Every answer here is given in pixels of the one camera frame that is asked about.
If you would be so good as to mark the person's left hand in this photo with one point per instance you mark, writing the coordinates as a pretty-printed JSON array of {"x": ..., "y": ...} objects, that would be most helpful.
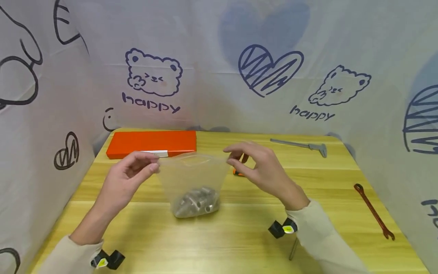
[{"x": 118, "y": 184}]

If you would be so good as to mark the person's right hand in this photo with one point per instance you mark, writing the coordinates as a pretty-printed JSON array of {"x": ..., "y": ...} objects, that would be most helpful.
[{"x": 273, "y": 175}]

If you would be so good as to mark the person's left fingers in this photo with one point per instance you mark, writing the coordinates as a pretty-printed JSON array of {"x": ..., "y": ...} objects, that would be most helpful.
[{"x": 131, "y": 170}]

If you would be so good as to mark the person's left index finger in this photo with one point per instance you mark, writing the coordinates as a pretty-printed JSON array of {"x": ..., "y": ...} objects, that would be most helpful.
[{"x": 143, "y": 155}]

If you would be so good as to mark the person's right fingers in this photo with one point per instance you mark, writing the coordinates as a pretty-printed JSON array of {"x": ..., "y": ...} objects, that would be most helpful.
[{"x": 237, "y": 155}]

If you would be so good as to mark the person's right index finger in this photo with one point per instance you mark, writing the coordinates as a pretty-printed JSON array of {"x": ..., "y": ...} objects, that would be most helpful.
[{"x": 241, "y": 147}]

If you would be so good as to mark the person's right thumb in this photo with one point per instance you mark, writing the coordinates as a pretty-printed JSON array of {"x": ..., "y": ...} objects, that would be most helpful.
[{"x": 241, "y": 168}]

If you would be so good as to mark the person's left thumb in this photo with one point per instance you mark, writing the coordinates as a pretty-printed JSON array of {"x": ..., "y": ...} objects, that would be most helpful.
[{"x": 147, "y": 173}]

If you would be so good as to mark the clear plastic zip bag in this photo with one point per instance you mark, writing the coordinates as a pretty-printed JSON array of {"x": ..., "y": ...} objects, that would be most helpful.
[{"x": 191, "y": 173}]

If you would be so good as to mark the person's left forearm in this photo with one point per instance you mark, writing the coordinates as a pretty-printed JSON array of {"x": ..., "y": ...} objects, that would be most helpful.
[{"x": 87, "y": 228}]

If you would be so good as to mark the person's right forearm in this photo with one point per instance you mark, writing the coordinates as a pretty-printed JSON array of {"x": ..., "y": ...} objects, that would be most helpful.
[{"x": 321, "y": 236}]

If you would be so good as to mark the flat orange box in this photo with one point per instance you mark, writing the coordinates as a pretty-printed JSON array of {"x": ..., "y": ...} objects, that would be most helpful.
[{"x": 150, "y": 142}]

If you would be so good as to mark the pile of metal sleeves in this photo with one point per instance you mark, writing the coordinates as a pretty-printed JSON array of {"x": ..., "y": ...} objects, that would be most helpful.
[{"x": 196, "y": 202}]

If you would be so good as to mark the grey metal caliper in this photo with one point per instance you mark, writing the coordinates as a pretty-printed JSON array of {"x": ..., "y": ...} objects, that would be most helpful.
[{"x": 301, "y": 145}]

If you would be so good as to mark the black wrist band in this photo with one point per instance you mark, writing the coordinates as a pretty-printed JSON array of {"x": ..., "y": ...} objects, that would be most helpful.
[
  {"x": 111, "y": 259},
  {"x": 279, "y": 229}
]

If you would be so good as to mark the grey metal rod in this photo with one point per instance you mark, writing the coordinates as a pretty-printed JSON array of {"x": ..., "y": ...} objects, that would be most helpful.
[{"x": 293, "y": 249}]

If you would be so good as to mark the red open-end wrench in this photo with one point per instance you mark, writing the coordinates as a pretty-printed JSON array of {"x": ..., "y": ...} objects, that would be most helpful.
[{"x": 373, "y": 211}]

